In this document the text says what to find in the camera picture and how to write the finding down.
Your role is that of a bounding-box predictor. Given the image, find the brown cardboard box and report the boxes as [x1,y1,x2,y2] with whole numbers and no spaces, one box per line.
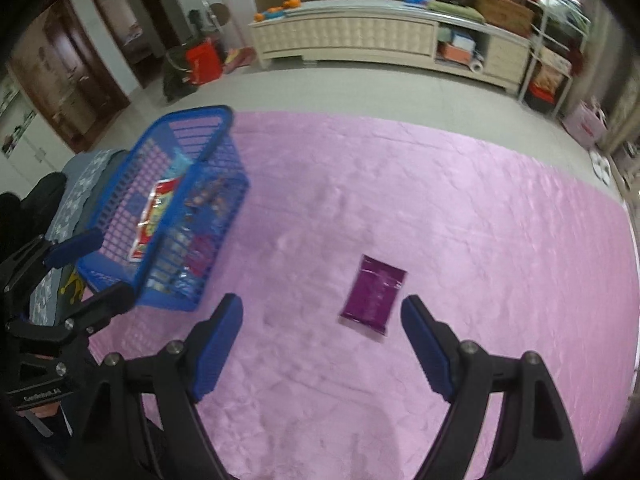
[475,0,535,37]

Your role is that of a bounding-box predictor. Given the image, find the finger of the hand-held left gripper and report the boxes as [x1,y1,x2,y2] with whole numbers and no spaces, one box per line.
[5,281,137,342]
[0,227,104,295]

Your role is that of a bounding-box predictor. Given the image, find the dark wooden door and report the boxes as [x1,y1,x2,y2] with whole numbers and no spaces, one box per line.
[7,0,131,153]

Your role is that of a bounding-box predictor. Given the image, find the purple snack packet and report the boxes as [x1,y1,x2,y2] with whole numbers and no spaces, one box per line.
[338,254,408,343]

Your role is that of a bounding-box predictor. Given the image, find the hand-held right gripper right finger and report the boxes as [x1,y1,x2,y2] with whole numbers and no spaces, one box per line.
[401,295,583,480]

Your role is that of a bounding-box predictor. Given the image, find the wall poster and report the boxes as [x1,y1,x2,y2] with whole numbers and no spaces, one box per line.
[0,72,36,156]

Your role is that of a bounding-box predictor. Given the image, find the red bag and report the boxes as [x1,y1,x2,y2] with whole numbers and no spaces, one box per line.
[186,41,223,86]

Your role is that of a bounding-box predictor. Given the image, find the green folded cloth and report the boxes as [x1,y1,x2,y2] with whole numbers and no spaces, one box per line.
[427,0,487,23]

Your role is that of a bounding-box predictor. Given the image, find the dark cloth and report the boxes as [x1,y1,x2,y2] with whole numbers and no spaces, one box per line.
[0,172,68,271]

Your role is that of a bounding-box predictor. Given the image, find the black bag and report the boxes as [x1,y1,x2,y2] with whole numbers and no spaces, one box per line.
[162,47,201,101]

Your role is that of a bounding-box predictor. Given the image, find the pink bag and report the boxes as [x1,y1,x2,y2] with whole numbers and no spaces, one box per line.
[562,100,608,148]

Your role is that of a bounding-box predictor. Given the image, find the orange box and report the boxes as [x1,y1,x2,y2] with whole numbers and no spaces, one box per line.
[439,42,476,63]

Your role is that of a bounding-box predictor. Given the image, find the broom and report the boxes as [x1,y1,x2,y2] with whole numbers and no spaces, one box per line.
[222,47,256,73]

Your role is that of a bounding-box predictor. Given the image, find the chair with grey cover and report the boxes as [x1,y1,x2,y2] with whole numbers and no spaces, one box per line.
[27,149,136,331]

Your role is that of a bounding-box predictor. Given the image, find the pink tablecloth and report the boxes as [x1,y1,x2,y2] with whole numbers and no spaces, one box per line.
[80,110,640,480]

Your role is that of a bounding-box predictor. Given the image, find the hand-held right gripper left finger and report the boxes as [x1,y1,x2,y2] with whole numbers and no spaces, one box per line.
[65,294,244,480]

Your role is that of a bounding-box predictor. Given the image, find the dark wooden doorway frame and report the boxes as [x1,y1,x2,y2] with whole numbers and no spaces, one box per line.
[82,0,181,88]

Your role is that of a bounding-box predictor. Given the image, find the red white yellow snack packet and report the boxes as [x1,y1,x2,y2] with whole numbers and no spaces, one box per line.
[131,176,183,262]

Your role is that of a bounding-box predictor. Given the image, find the cream TV cabinet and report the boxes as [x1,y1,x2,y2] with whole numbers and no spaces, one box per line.
[249,0,533,95]

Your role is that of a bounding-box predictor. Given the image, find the light blue snack packet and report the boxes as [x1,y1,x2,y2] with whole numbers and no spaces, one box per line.
[162,152,196,181]

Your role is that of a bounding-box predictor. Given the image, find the blue plastic basket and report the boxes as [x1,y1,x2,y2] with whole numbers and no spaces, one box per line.
[77,105,251,312]

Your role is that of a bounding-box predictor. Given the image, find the white metal shelf rack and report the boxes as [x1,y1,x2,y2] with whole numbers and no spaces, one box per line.
[517,0,593,116]

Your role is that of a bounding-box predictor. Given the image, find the white slippers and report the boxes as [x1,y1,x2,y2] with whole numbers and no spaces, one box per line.
[590,152,613,183]

